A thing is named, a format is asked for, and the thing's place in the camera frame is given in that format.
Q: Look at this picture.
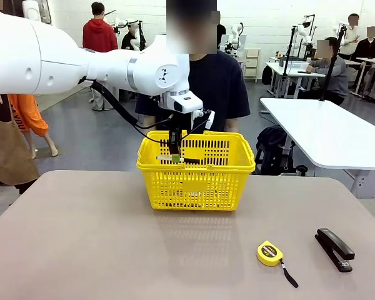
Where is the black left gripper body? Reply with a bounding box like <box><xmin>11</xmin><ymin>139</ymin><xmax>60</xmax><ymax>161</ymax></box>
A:
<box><xmin>167</xmin><ymin>123</ymin><xmax>184</xmax><ymax>154</ymax></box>

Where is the person's right forearm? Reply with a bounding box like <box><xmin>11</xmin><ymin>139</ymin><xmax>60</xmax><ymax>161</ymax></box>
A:
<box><xmin>142</xmin><ymin>115</ymin><xmax>159</xmax><ymax>130</ymax></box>

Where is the yellow plastic shopping basket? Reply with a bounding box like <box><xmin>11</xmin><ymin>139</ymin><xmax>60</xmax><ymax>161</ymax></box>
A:
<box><xmin>136</xmin><ymin>130</ymin><xmax>256</xmax><ymax>213</ymax></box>

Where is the person in navy t-shirt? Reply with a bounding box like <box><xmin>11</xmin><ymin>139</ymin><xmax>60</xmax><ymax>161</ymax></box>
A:
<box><xmin>134</xmin><ymin>0</ymin><xmax>251</xmax><ymax>134</ymax></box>

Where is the person in black jacket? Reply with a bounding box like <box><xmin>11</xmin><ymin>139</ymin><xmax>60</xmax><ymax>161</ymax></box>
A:
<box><xmin>121</xmin><ymin>23</ymin><xmax>139</xmax><ymax>51</ymax></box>

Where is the person in red hoodie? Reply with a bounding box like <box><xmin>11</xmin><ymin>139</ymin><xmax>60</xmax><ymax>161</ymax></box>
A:
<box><xmin>82</xmin><ymin>1</ymin><xmax>119</xmax><ymax>112</ymax></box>

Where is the person in orange trousers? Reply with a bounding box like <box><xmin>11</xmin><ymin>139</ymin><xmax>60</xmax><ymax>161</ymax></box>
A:
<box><xmin>7</xmin><ymin>93</ymin><xmax>59</xmax><ymax>158</ymax></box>

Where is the seated person in grey sweater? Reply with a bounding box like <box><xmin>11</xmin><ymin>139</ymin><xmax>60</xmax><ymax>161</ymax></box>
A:
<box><xmin>306</xmin><ymin>36</ymin><xmax>349</xmax><ymax>106</ymax></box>

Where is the standing person in white shirt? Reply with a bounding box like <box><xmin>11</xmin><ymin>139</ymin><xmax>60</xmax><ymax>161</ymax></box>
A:
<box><xmin>339</xmin><ymin>13</ymin><xmax>362</xmax><ymax>60</ymax></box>

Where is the person in black sweater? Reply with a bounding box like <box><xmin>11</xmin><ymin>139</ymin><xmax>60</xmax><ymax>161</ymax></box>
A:
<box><xmin>352</xmin><ymin>26</ymin><xmax>375</xmax><ymax>63</ymax></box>

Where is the black backpack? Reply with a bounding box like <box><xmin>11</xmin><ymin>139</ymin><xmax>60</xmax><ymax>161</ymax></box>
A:
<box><xmin>255</xmin><ymin>126</ymin><xmax>296</xmax><ymax>176</ymax></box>

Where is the white drawer cabinet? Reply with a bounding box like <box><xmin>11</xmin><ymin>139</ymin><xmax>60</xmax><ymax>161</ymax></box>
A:
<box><xmin>244</xmin><ymin>47</ymin><xmax>262</xmax><ymax>79</ymax></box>

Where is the yellow tape measure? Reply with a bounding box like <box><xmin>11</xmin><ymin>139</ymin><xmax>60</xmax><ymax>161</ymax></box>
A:
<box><xmin>256</xmin><ymin>239</ymin><xmax>299</xmax><ymax>289</ymax></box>

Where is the white background desk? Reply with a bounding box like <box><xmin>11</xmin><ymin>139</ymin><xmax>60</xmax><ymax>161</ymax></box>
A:
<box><xmin>264</xmin><ymin>61</ymin><xmax>326</xmax><ymax>98</ymax></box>

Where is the black tripod pole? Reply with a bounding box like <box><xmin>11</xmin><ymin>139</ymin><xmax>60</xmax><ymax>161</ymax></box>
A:
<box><xmin>319</xmin><ymin>24</ymin><xmax>348</xmax><ymax>103</ymax></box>
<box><xmin>282</xmin><ymin>26</ymin><xmax>298</xmax><ymax>94</ymax></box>

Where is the large white table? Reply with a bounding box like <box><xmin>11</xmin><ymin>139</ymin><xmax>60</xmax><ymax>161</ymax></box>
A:
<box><xmin>259</xmin><ymin>97</ymin><xmax>375</xmax><ymax>199</ymax></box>

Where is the black stapler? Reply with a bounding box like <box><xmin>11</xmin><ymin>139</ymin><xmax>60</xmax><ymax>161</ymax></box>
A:
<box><xmin>314</xmin><ymin>227</ymin><xmax>356</xmax><ymax>273</ymax></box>

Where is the white tower air conditioner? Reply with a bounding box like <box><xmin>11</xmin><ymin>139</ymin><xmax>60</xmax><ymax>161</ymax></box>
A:
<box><xmin>21</xmin><ymin>0</ymin><xmax>53</xmax><ymax>24</ymax></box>

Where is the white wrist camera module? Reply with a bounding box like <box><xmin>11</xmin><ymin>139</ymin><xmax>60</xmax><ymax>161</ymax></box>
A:
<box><xmin>205</xmin><ymin>109</ymin><xmax>216</xmax><ymax>130</ymax></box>

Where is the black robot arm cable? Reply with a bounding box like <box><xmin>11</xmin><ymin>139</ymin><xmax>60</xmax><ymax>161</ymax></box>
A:
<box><xmin>90</xmin><ymin>79</ymin><xmax>213</xmax><ymax>149</ymax></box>

